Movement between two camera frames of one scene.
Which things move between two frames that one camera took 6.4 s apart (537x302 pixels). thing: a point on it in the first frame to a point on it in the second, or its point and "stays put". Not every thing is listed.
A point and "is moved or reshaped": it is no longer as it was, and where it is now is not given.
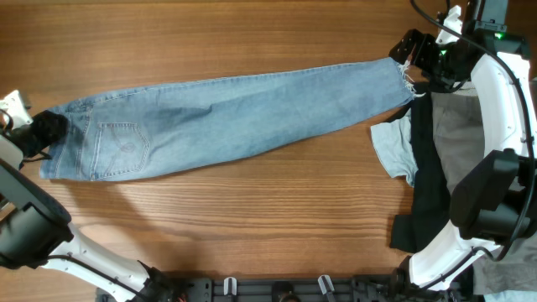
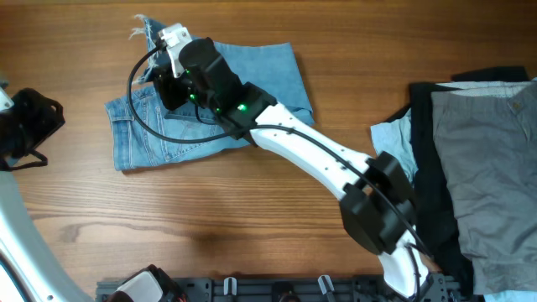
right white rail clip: [321, 284] stays put
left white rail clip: [226, 285] stays put
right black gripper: [425, 44] to [173, 97]
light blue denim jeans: [110, 137] is moved or reshaped
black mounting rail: [321, 288] stays put
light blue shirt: [393, 141] stays put
